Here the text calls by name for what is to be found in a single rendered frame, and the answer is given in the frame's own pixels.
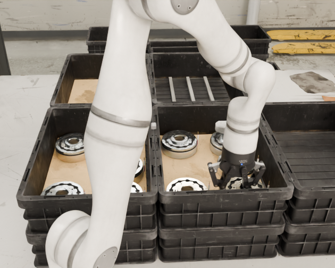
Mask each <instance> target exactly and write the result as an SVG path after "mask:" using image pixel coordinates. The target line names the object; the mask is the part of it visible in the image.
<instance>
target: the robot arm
mask: <svg viewBox="0 0 335 268"><path fill-rule="evenodd" d="M153 21H156V22H160V23H170V24H173V25H175V26H177V27H179V28H181V29H183V30H184V31H186V32H188V33H189V34H191V35H192V36H194V37H195V38H196V41H197V47H198V50H199V52H200V54H201V55H202V57H203V58H204V59H205V60H206V61H207V62H208V63H209V64H210V65H211V66H212V67H213V68H215V69H216V70H217V71H218V72H219V74H220V76H221V78H222V79H223V80H224V81H225V82H226V83H227V84H229V85H230V86H232V87H234V88H236V89H239V90H241V91H243V92H245V93H247V94H248V97H236V98H234V99H232V100H231V101H230V103H229V106H228V113H227V120H226V121H217V122H216V124H215V131H217V132H219V133H223V134H224V136H223V145H222V155H221V158H220V160H219V162H218V163H214V164H212V162H208V164H207V166H208V170H209V173H210V176H211V179H212V183H213V186H214V187H219V190H221V189H226V186H227V184H228V182H230V180H231V178H234V177H239V178H242V183H241V187H240V189H248V188H249V186H256V185H257V184H258V182H259V180H260V178H261V177H262V175H263V173H264V172H265V170H266V167H265V165H264V162H263V161H259V162H255V160H254V159H255V153H256V147H257V141H258V127H259V121H260V117H261V112H262V109H263V107H264V105H265V103H266V100H267V98H268V96H269V94H270V93H271V91H272V89H273V87H274V85H275V81H276V72H275V69H274V67H273V66H272V65H271V64H270V63H267V62H264V61H261V60H259V59H256V58H254V57H252V55H251V52H250V50H249V48H248V46H247V45H246V44H245V42H244V41H243V40H242V39H241V38H240V37H239V36H238V35H237V34H236V32H235V31H234V30H233V29H232V28H231V27H230V25H229V24H228V23H227V21H226V19H225V18H224V16H223V14H222V12H221V11H220V9H219V7H218V5H217V3H216V1H215V0H113V1H112V8H111V16H110V24H109V28H108V35H107V42H106V47H105V52H104V57H103V61H102V66H101V69H100V74H99V78H98V84H97V88H96V92H95V96H94V100H93V103H92V106H91V109H90V113H89V118H88V122H87V126H86V130H85V135H84V140H83V145H84V151H85V159H86V164H87V170H88V174H89V178H90V184H91V189H92V196H93V206H92V212H91V216H89V215H88V214H86V213H85V212H82V211H77V210H73V211H68V212H66V213H64V214H62V215H61V216H59V217H58V218H57V219H56V220H55V222H54V223H53V224H52V226H51V228H50V230H49V232H48V235H47V238H46V246H45V248H46V257H47V261H48V266H49V268H112V267H113V265H114V263H115V260H116V258H117V256H118V253H119V249H120V245H121V240H122V235H123V229H124V223H125V217H126V213H127V207H128V201H129V197H130V192H131V188H132V184H133V180H134V177H135V173H136V169H137V166H138V162H139V159H140V156H141V152H142V150H143V147H144V144H145V140H146V136H147V133H148V129H149V125H150V121H151V118H152V99H151V95H150V88H149V83H148V77H147V71H146V62H145V55H146V45H147V40H148V35H149V31H150V28H151V25H152V22H153ZM218 168H221V170H222V175H221V178H220V179H217V177H216V173H217V171H218ZM253 168H254V169H255V170H254V171H253V173H252V175H251V176H250V178H248V175H247V173H248V172H249V171H251V170H252V169H253Z"/></svg>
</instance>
